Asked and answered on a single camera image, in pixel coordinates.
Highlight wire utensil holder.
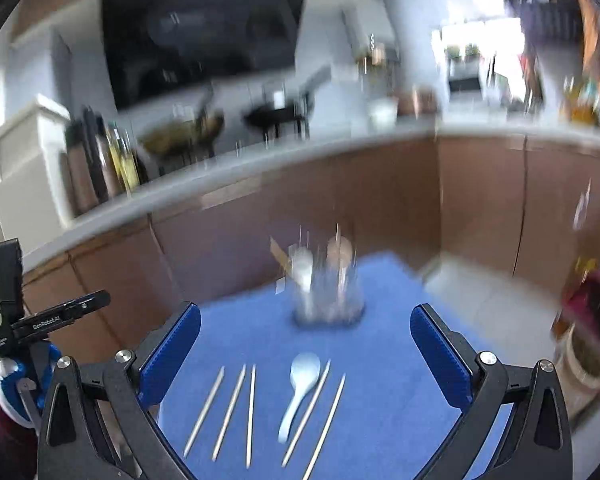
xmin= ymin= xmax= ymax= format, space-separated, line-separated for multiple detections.
xmin=289 ymin=240 xmax=367 ymax=328

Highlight black wall rack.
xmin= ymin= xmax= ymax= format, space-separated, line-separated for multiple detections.
xmin=485 ymin=0 xmax=586 ymax=56

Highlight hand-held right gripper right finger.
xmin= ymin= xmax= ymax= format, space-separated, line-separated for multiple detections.
xmin=410 ymin=303 xmax=574 ymax=480

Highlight brown rice cooker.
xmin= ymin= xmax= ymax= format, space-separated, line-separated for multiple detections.
xmin=397 ymin=87 xmax=438 ymax=116

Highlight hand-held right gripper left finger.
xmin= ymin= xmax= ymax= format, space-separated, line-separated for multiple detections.
xmin=36 ymin=301 xmax=202 ymax=480

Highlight brown electric kettle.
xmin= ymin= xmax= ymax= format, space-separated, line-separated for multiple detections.
xmin=64 ymin=105 xmax=123 ymax=213

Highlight white kitchen countertop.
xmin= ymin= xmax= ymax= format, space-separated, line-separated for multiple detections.
xmin=22 ymin=110 xmax=600 ymax=276

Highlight white plastic storage container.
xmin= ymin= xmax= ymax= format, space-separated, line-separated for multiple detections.
xmin=0 ymin=95 xmax=77 ymax=232

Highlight tan utensil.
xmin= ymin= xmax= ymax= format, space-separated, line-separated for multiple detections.
xmin=326 ymin=237 xmax=356 ymax=272

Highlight brass wok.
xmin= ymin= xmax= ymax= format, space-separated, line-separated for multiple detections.
xmin=140 ymin=102 xmax=226 ymax=157

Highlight white water heater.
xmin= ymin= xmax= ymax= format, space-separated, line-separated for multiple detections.
xmin=345 ymin=7 xmax=398 ymax=68

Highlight yellow oil jug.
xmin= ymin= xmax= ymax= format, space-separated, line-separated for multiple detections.
xmin=562 ymin=77 xmax=600 ymax=123

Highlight black range hood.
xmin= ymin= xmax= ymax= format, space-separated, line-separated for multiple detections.
xmin=100 ymin=0 xmax=308 ymax=111

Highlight yellow oil glass bottle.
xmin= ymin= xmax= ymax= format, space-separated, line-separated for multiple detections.
xmin=105 ymin=122 xmax=142 ymax=193

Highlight person's left hand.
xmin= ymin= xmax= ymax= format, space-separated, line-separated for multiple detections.
xmin=0 ymin=345 xmax=64 ymax=429

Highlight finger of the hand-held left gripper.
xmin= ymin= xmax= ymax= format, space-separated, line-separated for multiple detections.
xmin=60 ymin=289 xmax=112 ymax=322

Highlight wooden chopstick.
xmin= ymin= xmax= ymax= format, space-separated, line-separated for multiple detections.
xmin=269 ymin=239 xmax=292 ymax=281
xmin=183 ymin=366 xmax=226 ymax=458
xmin=281 ymin=359 xmax=332 ymax=468
xmin=212 ymin=364 xmax=248 ymax=462
xmin=246 ymin=363 xmax=257 ymax=470
xmin=269 ymin=239 xmax=293 ymax=282
xmin=301 ymin=373 xmax=347 ymax=480

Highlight black wok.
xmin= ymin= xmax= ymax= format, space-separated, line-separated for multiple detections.
xmin=242 ymin=67 xmax=331 ymax=132

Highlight kitchen window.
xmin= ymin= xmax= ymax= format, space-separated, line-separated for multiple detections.
xmin=432 ymin=22 xmax=526 ymax=92

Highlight round basket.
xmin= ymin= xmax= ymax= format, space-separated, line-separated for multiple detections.
xmin=555 ymin=325 xmax=600 ymax=423

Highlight white ceramic spoon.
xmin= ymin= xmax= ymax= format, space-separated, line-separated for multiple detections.
xmin=289 ymin=246 xmax=315 ymax=295
xmin=278 ymin=352 xmax=322 ymax=445

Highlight white microwave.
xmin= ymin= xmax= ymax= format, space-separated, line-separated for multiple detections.
xmin=445 ymin=57 xmax=483 ymax=93

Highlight blue towel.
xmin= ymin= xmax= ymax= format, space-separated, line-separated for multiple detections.
xmin=157 ymin=252 xmax=516 ymax=480

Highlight white bowl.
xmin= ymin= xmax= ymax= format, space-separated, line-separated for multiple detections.
xmin=369 ymin=97 xmax=399 ymax=129

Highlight brown lower kitchen cabinets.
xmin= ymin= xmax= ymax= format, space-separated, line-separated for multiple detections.
xmin=22 ymin=132 xmax=600 ymax=366

